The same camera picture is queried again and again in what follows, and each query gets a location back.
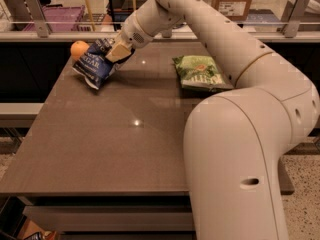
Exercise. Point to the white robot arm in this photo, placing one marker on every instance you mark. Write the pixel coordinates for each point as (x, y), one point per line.
(233, 140)

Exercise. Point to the middle metal rail post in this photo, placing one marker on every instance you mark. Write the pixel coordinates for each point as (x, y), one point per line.
(167, 33)

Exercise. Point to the green chip bag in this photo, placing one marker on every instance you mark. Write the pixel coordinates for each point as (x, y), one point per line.
(200, 73)

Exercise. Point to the grey table drawer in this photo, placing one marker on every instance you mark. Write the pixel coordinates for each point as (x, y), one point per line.
(110, 219)

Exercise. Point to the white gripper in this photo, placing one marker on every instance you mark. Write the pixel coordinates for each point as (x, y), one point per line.
(131, 34)

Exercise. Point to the yellow broom stick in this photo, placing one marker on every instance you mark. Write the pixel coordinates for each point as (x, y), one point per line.
(90, 15)

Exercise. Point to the metal rail post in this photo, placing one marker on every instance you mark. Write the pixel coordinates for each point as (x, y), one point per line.
(299, 16)
(41, 26)
(167, 33)

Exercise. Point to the right metal rail post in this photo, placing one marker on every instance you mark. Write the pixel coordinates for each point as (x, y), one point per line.
(299, 16)

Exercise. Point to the purple plastic crate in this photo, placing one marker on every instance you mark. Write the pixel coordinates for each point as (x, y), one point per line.
(63, 19)

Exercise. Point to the orange fruit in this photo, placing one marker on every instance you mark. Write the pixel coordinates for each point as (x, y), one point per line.
(78, 48)

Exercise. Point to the left metal rail post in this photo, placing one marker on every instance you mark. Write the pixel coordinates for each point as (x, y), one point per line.
(41, 26)

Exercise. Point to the blue chip bag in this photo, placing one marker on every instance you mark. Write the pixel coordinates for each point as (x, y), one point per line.
(94, 65)

